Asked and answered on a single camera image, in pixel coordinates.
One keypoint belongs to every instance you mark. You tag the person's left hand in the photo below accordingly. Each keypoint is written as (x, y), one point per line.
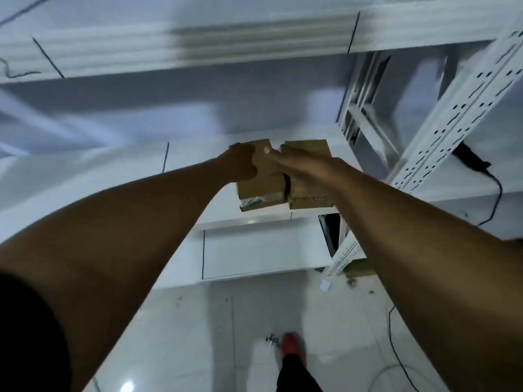
(241, 163)

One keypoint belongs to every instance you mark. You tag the person's right hand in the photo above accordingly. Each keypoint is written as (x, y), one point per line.
(310, 175)

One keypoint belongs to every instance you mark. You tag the handwritten cardboard box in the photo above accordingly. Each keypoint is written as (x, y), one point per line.
(306, 147)

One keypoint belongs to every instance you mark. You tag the green-taped cardboard box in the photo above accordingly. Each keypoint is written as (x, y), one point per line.
(267, 179)

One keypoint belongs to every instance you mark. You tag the white shelf with thin edge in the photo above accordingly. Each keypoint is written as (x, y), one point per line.
(192, 151)

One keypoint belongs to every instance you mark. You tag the white shelf with ribbed edge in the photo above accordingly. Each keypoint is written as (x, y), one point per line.
(122, 48)

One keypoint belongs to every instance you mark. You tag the person's right forearm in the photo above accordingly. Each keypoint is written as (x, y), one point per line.
(408, 249)

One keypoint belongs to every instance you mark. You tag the person's left forearm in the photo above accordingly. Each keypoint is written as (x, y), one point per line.
(122, 228)

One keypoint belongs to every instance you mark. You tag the white base shelf board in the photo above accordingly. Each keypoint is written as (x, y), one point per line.
(261, 249)

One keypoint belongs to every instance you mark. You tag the flat cardboard piece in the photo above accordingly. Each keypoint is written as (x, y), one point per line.
(359, 268)

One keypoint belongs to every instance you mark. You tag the white perforated shelf upright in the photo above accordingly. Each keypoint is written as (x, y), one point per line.
(457, 114)

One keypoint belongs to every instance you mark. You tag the white neighbouring rack shelf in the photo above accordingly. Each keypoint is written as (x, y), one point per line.
(504, 151)

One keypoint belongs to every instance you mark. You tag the white paper scrap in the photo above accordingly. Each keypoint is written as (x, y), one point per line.
(325, 285)

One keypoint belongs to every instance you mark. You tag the red shoe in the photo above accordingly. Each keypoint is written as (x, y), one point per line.
(291, 344)

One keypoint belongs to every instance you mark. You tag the black trouser leg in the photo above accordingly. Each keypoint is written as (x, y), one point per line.
(294, 377)

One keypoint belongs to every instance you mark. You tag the black shirt sleeve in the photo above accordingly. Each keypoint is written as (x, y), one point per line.
(28, 338)

